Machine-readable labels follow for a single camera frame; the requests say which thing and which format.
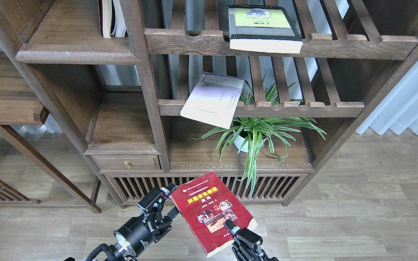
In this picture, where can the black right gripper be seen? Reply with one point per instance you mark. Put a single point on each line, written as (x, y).
(247, 244)

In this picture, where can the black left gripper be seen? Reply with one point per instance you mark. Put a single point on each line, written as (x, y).
(151, 226)

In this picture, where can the red book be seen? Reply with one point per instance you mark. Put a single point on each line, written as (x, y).
(205, 204)

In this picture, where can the white and purple book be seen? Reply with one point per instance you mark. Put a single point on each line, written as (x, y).
(214, 99)

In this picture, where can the upright cream books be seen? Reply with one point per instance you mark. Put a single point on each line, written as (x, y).
(112, 22)

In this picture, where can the brass drawer knob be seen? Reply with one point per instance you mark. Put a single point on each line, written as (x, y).
(127, 165)

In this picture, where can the white plant pot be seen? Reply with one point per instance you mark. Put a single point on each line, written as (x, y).
(241, 141)

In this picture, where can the green spider plant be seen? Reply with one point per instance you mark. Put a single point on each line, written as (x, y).
(263, 130)

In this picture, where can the dark wooden bookshelf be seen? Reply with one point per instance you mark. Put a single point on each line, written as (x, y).
(119, 99)

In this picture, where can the white curtain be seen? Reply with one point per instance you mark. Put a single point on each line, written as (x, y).
(399, 110)

